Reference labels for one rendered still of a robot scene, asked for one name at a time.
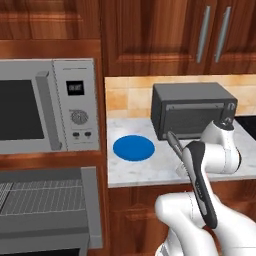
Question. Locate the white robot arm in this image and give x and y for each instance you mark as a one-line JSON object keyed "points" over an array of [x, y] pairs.
{"points": [[224, 156]]}

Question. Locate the blue round plate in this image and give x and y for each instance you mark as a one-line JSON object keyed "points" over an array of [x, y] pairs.
{"points": [[134, 148]]}

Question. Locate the grey metal tongs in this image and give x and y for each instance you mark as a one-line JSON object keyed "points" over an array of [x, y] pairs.
{"points": [[174, 141]]}

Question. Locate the silver microwave oven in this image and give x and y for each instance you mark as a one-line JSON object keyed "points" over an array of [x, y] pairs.
{"points": [[76, 110]]}

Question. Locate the dark grey toaster oven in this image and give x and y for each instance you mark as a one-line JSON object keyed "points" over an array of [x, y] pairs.
{"points": [[186, 96]]}

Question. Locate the toaster oven knob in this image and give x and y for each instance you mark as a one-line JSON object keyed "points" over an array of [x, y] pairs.
{"points": [[231, 106]]}

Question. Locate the silver built-in oven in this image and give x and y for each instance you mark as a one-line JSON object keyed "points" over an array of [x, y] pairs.
{"points": [[43, 223]]}

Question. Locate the wide wooden cupboard door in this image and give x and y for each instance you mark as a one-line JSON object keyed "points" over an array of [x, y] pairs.
{"points": [[150, 36]]}

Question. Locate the wooden cupboard under worktop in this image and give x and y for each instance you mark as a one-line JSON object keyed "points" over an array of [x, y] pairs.
{"points": [[133, 223]]}

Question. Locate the black hob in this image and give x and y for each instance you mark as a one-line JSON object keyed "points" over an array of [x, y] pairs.
{"points": [[247, 125]]}

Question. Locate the wooden cupboard above microwave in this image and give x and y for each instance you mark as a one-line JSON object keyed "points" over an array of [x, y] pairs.
{"points": [[50, 18]]}

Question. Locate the narrow wooden cupboard door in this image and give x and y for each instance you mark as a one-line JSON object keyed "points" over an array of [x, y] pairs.
{"points": [[241, 36]]}

